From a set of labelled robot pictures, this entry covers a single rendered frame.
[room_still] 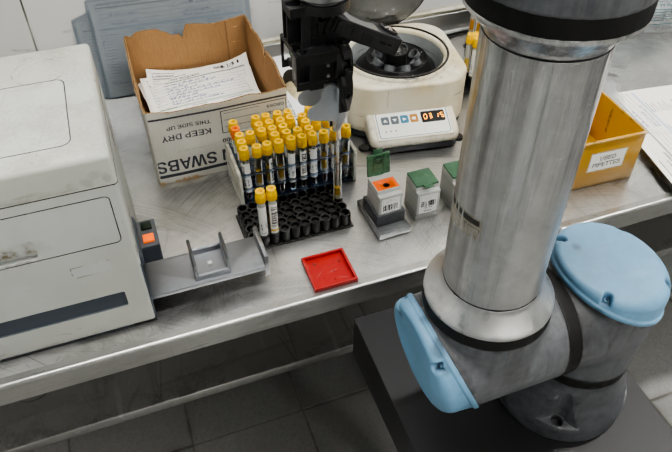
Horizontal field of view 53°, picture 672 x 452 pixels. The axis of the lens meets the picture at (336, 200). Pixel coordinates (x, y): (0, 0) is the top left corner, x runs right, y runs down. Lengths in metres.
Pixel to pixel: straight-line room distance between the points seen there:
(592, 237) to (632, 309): 0.08
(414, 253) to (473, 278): 0.51
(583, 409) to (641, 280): 0.18
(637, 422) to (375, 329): 0.32
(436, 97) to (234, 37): 0.43
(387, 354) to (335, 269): 0.23
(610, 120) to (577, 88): 0.86
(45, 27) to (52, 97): 0.52
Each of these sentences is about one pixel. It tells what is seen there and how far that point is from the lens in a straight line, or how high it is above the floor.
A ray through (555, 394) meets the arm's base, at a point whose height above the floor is 1.00.
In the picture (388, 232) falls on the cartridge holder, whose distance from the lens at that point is 1.07.
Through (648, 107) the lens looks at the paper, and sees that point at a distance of 1.47.
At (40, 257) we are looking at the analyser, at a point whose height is 1.04.
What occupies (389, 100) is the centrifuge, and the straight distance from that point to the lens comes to 1.24.
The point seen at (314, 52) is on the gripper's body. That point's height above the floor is 1.20.
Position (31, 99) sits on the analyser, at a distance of 0.92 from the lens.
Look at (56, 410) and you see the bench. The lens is 1.72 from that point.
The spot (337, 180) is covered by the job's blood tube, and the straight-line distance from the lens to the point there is 1.07.
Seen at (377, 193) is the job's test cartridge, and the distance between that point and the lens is 1.05.
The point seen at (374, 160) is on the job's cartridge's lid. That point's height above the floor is 0.98.
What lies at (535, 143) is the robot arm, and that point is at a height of 1.37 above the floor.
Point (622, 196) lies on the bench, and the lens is 1.25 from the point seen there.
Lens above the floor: 1.64
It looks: 42 degrees down
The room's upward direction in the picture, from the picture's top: straight up
